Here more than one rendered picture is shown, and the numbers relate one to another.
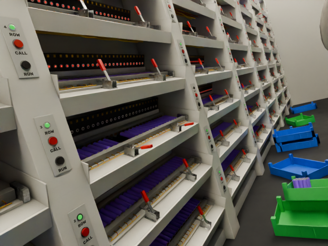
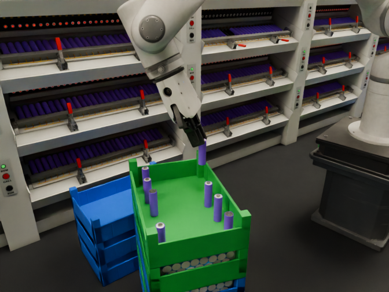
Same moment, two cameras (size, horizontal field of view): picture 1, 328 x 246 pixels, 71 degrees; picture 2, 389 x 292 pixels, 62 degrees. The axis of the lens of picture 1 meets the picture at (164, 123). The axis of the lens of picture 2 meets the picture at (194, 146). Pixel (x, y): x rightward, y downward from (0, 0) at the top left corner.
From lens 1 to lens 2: 77 cm
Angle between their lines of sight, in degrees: 28
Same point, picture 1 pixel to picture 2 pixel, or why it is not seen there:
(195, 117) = (298, 36)
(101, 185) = (206, 58)
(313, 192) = not seen: hidden behind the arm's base
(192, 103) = (300, 22)
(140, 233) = (218, 97)
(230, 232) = (285, 139)
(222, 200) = (289, 113)
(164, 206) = (239, 91)
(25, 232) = not seen: hidden behind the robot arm
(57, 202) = (184, 56)
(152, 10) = not seen: outside the picture
